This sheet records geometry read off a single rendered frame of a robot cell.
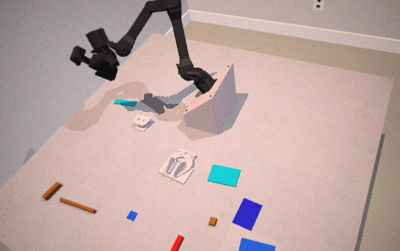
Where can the small orange-brown block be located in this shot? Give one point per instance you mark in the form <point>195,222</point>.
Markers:
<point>212,221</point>

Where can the red rectangular bar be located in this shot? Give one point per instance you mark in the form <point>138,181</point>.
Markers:
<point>177,243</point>

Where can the orange-brown thin bar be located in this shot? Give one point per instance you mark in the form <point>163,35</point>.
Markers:
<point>77,205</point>

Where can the blue flat plate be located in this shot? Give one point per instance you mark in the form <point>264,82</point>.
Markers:
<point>250,245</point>

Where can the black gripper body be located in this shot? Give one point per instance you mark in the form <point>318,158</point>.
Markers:
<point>78,56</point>

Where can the cyan flat bar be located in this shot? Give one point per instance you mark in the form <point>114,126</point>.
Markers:
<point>125,102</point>

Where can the orange rectangular bar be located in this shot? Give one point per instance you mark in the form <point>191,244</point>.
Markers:
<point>52,191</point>

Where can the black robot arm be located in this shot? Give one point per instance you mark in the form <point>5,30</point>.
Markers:
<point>186,70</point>

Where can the small blue square block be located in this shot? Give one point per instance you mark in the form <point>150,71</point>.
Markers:
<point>131,216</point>

